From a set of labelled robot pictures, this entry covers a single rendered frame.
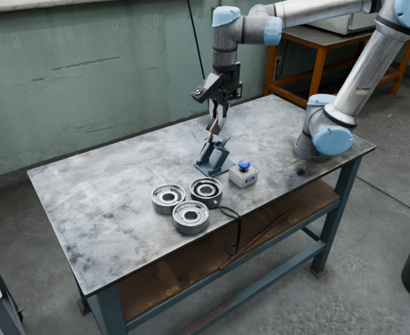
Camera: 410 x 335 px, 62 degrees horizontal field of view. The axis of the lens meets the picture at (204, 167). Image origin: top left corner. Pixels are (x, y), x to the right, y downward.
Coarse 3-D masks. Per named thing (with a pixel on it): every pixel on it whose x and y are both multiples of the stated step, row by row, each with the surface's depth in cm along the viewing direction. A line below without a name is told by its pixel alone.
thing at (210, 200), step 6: (198, 180) 112; (204, 180) 113; (210, 180) 113; (216, 180) 112; (192, 186) 111; (204, 186) 111; (210, 186) 111; (222, 186) 109; (192, 192) 106; (198, 192) 108; (204, 192) 112; (210, 192) 112; (222, 192) 108; (192, 198) 107; (198, 198) 105; (204, 198) 105; (210, 198) 105; (216, 198) 106; (204, 204) 107; (210, 204) 107
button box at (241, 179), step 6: (234, 168) 116; (240, 168) 116; (252, 168) 117; (234, 174) 115; (240, 174) 114; (246, 174) 114; (252, 174) 114; (234, 180) 117; (240, 180) 113; (246, 180) 114; (252, 180) 116; (240, 186) 115; (246, 186) 116
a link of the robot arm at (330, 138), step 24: (384, 0) 92; (408, 0) 83; (384, 24) 89; (408, 24) 86; (384, 48) 92; (360, 72) 98; (384, 72) 97; (336, 96) 106; (360, 96) 101; (312, 120) 116; (336, 120) 105; (336, 144) 108
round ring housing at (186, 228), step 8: (176, 208) 101; (200, 208) 103; (176, 216) 100; (184, 216) 101; (192, 216) 103; (200, 216) 100; (208, 216) 98; (176, 224) 97; (184, 224) 95; (200, 224) 96; (184, 232) 98; (192, 232) 97
